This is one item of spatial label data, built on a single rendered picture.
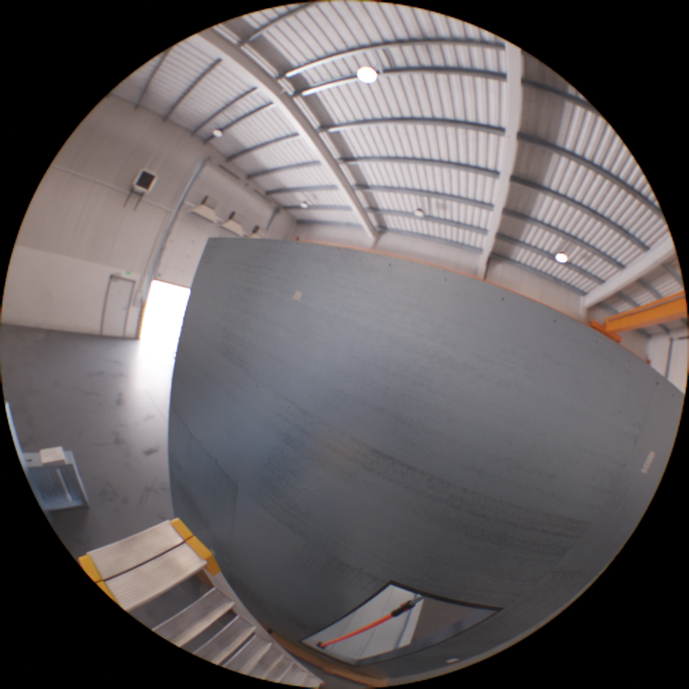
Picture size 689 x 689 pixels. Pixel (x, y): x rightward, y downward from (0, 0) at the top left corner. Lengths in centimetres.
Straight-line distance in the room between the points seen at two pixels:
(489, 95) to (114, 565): 644
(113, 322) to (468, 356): 981
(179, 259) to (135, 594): 980
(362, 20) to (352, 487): 604
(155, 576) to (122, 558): 9
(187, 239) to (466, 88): 985
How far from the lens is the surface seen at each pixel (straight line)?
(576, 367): 74
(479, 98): 586
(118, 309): 970
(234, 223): 1017
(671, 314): 886
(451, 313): 63
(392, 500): 76
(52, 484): 361
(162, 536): 74
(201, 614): 87
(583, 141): 629
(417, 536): 84
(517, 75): 491
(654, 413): 108
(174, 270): 991
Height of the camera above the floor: 296
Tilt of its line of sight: 5 degrees down
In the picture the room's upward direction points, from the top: 20 degrees clockwise
